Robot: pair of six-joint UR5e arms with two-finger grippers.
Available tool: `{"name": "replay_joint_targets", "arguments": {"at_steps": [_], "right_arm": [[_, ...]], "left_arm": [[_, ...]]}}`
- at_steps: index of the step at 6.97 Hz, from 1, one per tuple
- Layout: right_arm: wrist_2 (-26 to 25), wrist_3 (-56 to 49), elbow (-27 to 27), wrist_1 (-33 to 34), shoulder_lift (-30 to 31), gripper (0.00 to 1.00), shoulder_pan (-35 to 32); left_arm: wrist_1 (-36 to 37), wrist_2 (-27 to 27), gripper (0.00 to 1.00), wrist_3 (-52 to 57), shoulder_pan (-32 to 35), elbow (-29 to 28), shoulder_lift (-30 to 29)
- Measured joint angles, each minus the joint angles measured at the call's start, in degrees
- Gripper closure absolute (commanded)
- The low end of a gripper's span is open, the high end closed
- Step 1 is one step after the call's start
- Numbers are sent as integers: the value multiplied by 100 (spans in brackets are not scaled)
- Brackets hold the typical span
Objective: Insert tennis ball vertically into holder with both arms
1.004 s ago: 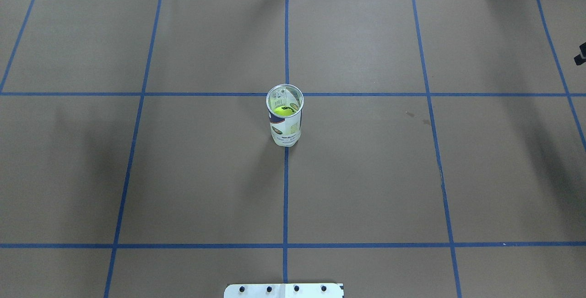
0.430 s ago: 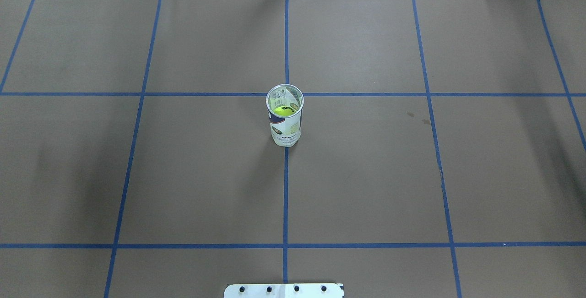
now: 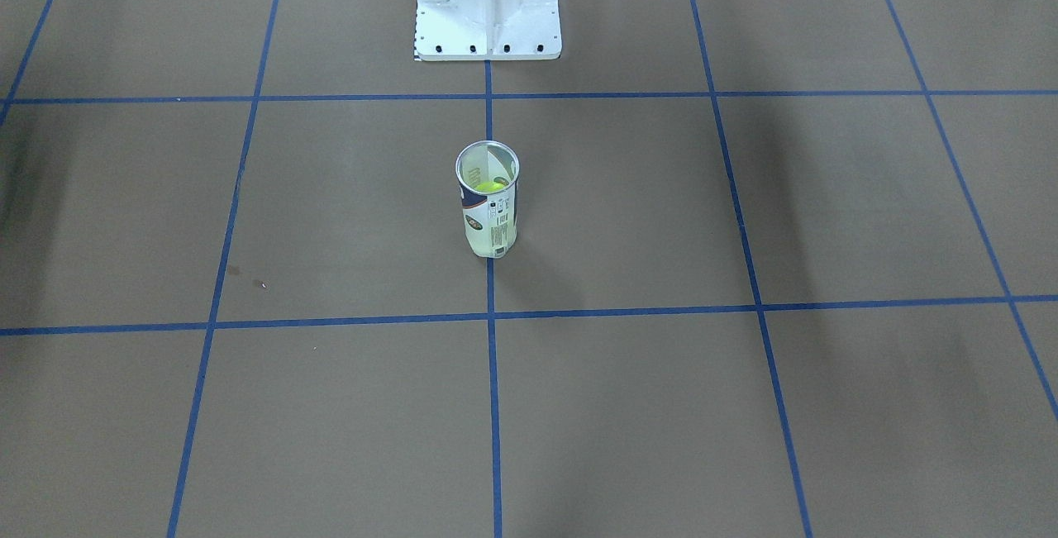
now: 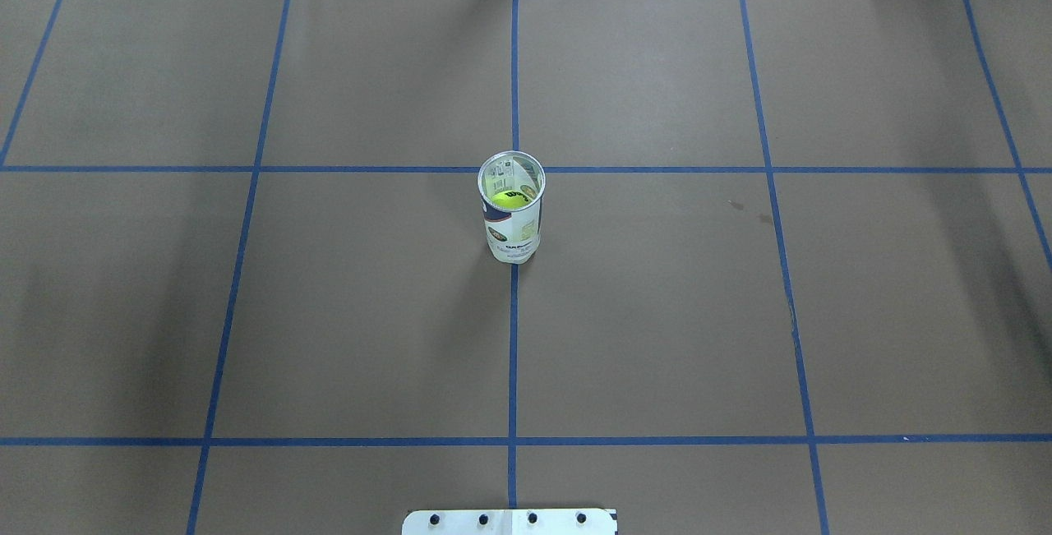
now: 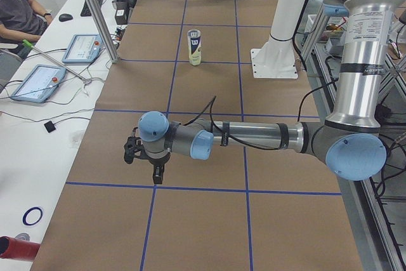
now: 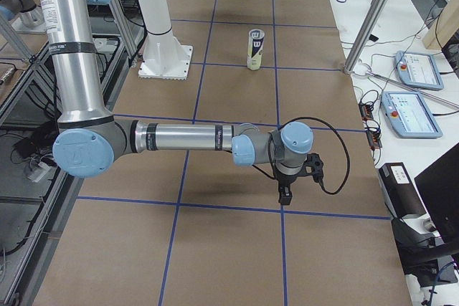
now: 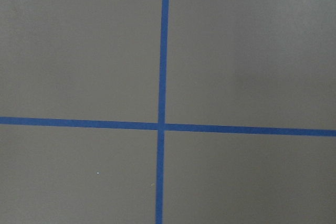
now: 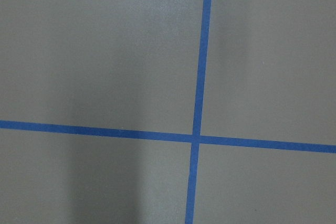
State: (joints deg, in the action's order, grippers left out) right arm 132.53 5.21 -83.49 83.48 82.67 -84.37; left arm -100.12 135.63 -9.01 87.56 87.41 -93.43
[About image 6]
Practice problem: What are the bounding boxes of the orange black adapter box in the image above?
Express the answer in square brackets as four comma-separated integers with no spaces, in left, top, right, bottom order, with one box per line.
[359,102,374,121]

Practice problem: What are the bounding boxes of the blue tape line lengthwise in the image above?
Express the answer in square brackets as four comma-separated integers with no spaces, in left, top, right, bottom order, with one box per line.
[157,0,217,306]

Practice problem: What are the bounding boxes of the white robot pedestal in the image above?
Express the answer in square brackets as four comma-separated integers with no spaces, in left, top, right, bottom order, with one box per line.
[138,0,193,80]

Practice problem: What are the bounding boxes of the upper teach pendant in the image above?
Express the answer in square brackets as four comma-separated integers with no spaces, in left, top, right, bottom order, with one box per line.
[395,51,444,90]

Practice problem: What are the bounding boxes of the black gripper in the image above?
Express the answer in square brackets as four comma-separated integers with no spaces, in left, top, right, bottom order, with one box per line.
[275,169,303,205]

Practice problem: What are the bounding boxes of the blue tape line crosswise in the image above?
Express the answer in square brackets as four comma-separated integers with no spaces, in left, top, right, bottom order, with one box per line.
[77,196,390,221]

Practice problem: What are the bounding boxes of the white tennis ball can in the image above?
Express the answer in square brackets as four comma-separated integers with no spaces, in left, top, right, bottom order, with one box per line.
[247,29,265,70]

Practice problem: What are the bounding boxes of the dark brown box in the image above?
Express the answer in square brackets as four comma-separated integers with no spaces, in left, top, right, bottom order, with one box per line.
[378,162,426,220]

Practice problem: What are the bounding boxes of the lower teach pendant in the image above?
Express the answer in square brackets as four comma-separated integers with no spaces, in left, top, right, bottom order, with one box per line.
[381,91,443,139]

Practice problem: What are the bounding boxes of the aluminium frame post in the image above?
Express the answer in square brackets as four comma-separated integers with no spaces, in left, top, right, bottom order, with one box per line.
[343,0,388,74]

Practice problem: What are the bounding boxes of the black computer monitor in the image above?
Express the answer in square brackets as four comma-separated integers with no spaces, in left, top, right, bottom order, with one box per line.
[415,144,459,242]

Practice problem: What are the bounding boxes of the teach pendant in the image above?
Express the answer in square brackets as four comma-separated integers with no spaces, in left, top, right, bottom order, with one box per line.
[395,51,444,90]
[381,91,443,139]

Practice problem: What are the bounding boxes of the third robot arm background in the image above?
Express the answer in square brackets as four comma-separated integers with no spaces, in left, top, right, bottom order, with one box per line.
[1,0,46,34]

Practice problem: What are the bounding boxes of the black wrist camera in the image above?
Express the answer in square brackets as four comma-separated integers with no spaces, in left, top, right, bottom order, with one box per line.
[301,153,324,183]

